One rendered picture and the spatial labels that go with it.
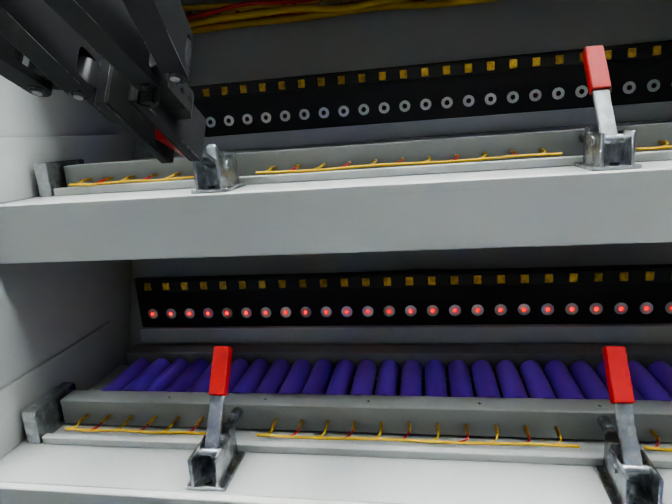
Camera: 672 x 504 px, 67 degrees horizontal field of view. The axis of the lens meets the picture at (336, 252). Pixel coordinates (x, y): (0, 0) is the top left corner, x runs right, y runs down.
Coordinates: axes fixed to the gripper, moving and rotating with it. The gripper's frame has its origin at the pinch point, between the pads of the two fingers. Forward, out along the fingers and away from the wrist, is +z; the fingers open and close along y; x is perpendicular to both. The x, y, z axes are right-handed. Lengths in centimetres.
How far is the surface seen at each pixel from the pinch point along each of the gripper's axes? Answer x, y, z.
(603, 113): 2.5, 26.5, 8.0
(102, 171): 2.6, -12.0, 12.0
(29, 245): -4.9, -14.6, 8.5
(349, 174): 0.6, 9.5, 11.1
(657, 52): 14.7, 35.9, 19.6
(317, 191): -2.4, 8.0, 7.1
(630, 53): 14.8, 33.7, 19.5
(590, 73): 5.6, 26.1, 8.2
